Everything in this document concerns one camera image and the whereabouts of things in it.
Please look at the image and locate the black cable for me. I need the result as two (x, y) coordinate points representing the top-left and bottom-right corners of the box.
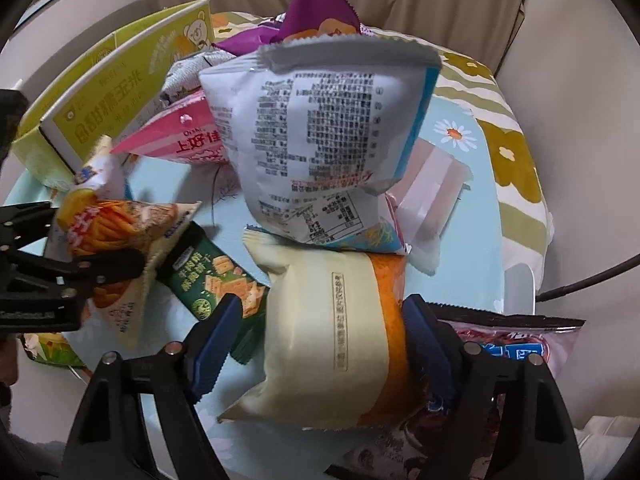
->
(535, 255), (640, 303)

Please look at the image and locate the pale pink translucent packet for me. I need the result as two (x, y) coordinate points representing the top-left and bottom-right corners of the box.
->
(385, 137), (473, 276)

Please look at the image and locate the orange fries snack packet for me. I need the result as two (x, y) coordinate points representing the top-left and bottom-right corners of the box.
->
(54, 135), (202, 352)

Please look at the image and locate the pink red-print snack packet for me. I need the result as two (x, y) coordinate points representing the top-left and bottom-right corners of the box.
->
(110, 94), (236, 166)

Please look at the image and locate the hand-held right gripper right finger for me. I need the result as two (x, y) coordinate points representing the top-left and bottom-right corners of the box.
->
(401, 294), (586, 480)

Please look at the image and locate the grey striped packet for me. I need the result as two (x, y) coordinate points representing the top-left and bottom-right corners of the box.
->
(161, 45), (236, 106)

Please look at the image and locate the cream orange snack packet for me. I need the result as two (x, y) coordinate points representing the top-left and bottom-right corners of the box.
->
(217, 227), (431, 431)

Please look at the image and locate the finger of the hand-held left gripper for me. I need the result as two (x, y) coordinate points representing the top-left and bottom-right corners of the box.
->
(5, 247), (147, 306)
(0, 201), (55, 261)

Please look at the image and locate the person's left forearm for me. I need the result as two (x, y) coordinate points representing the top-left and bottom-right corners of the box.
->
(0, 400), (68, 480)

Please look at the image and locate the yellow green packet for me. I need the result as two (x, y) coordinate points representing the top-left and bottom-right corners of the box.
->
(20, 332), (86, 368)

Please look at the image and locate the white black-print snack packet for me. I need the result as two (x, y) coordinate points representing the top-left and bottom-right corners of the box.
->
(198, 40), (443, 256)

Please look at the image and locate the floral striped blanket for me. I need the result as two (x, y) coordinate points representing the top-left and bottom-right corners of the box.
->
(210, 10), (556, 291)

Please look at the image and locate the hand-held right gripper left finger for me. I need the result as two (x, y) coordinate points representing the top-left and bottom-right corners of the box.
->
(59, 292), (246, 480)

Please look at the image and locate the yellow cardboard box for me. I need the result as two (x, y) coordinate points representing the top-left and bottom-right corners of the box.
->
(12, 0), (216, 191)

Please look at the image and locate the green cracker snack packet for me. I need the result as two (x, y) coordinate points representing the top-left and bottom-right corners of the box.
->
(157, 222), (271, 365)

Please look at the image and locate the dark purple snack packet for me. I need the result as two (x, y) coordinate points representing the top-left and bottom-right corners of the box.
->
(212, 0), (362, 56)

